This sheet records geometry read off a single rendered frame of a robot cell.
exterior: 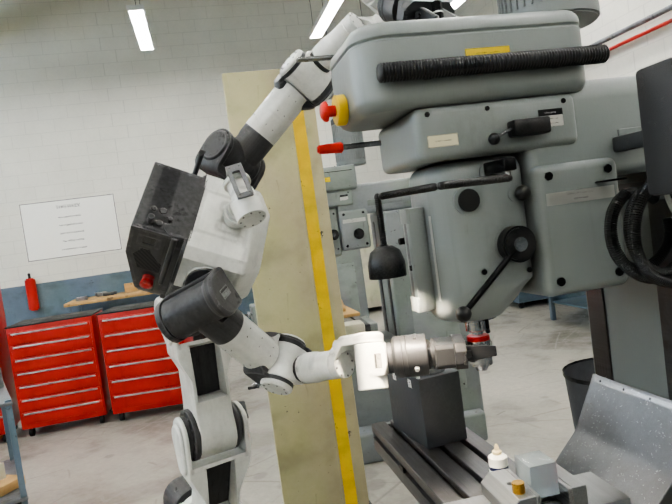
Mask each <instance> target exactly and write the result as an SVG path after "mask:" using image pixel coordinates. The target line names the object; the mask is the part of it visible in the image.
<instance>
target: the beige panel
mask: <svg viewBox="0 0 672 504"><path fill-rule="evenodd" d="M279 74H280V69H271V70H259V71H247V72H234V73H223V74H222V84H223V90H224V97H225V104H226V111H227V118H228V125H229V132H231V133H232V134H233V136H234V137H236V136H237V135H238V133H239V131H240V130H241V128H242V127H243V126H244V125H245V123H246V122H247V121H248V120H249V118H250V117H251V116H252V115H253V113H254V112H255V111H256V110H257V109H258V107H259V106H260V105H261V104H262V102H263V101H264V100H265V99H266V97H267V96H268V95H269V94H270V92H271V91H272V90H273V88H274V80H275V79H276V77H277V76H278V75H279ZM318 145H320V141H319V134H318V127H317V119H316V112H315V108H314V109H312V110H304V111H301V112H300V113H299V115H298V116H297V117H296V118H295V120H294V121H293V122H292V123H291V125H290V126H289V127H288V128H287V130H286V131H285V132H284V133H283V135H282V136H281V137H280V138H279V140H278V141H277V142H276V143H275V145H274V146H273V147H272V148H271V150H270V151H269V152H268V153H267V155H266V156H265V157H264V158H263V159H264V161H265V165H266V168H265V172H264V175H263V177H262V179H261V181H260V182H259V184H258V186H257V188H256V189H255V190H256V191H259V192H260V193H261V195H262V197H263V199H264V202H265V204H266V207H267V209H268V212H269V214H270V220H269V225H268V230H267V235H266V240H265V246H264V251H263V256H262V261H261V266H260V270H259V274H258V275H257V277H256V279H255V281H254V284H253V286H252V290H253V297H254V304H255V311H256V318H257V325H258V327H259V328H260V329H262V330H263V331H264V332H278V333H288V334H292V335H295V336H297V337H299V338H301V339H302V340H303V341H304V342H305V344H306V347H307V348H309V349H310V350H312V352H314V351H318V352H324V351H330V350H331V348H332V347H333V346H332V345H333V342H334V340H338V338H339V337H341V336H346V330H345V323H344V316H343V308H342V301H341V294H340V287H339V279H338V272H337V265H336V258H335V250H334V243H333V236H332V229H331V221H330V214H329V207H328V199H327V192H326V185H325V178H324V170H323V163H322V156H321V154H319V153H317V147H318ZM267 393H268V400H269V407H270V414H271V421H272V428H273V435H274V442H275V448H276V455H277V462H278V469H279V476H280V483H281V490H282V497H283V503H284V504H372V503H371V502H370V500H369V497H368V490H367V483H366V476H365V468H364V461H363V454H362V447H361V439H360V432H359V425H358V417H357V410H356V403H355V396H354V388H353V381H352V375H351V376H350V377H348V378H342V379H332V380H325V381H322V382H319V383H311V384H302V385H294V386H293V390H292V392H291V393H290V394H288V395H278V394H274V393H271V392H269V391H267Z"/></svg>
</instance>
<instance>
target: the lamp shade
mask: <svg viewBox="0 0 672 504"><path fill-rule="evenodd" d="M368 272H369V279H370V280H383V279H392V278H398V277H402V276H406V275H407V271H406V264H405V259H404V257H403V255H402V253H401V251H400V249H398V248H397V247H395V246H393V245H389V244H387V245H379V246H378V247H376V248H375V249H374V250H373V251H372V252H371V253H370V255H369V260H368Z"/></svg>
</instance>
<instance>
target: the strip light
mask: <svg viewBox="0 0 672 504"><path fill-rule="evenodd" d="M343 1H344V0H326V2H325V4H324V6H323V8H322V10H321V12H320V14H319V15H318V17H317V19H316V21H315V23H314V25H313V27H312V29H311V31H310V33H309V38H322V37H323V35H324V33H325V31H326V30H327V28H328V26H329V25H330V23H331V21H332V20H333V18H334V16H335V15H336V13H337V11H338V10H339V8H340V6H341V5H342V3H343ZM464 1H465V0H448V1H447V2H450V3H451V5H452V7H453V8H455V9H457V8H458V7H459V6H460V5H461V4H462V3H463V2H464ZM126 9H127V12H128V16H129V19H130V22H131V25H132V28H133V31H134V34H135V37H136V40H137V43H138V46H139V49H140V50H154V43H153V39H152V35H151V31H150V27H149V24H148V20H147V16H146V12H145V8H144V4H140V5H136V2H135V5H126Z"/></svg>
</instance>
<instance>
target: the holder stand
mask: <svg viewBox="0 0 672 504"><path fill-rule="evenodd" d="M429 373H430V375H427V376H420V379H417V377H406V378H398V377H396V376H395V374H394V373H389V374H388V375H387V376H388V385H389V393H390V401H391V408H392V416H393V423H394V426H395V427H396V428H397V429H399V430H400V431H402V432H403V433H405V434H406V435H408V436H409V437H411V438H412V439H413V440H415V441H416V442H418V443H419V444H421V445H422V446H424V447H425V448H427V449H432V448H435V447H439V446H442V445H446V444H450V443H453V442H457V441H460V440H464V439H467V433H466V425H465V417H464V409H463V401H462V393H461V386H460V378H459V371H458V370H455V369H452V368H447V369H434V367H433V366H432V367H431V369H429Z"/></svg>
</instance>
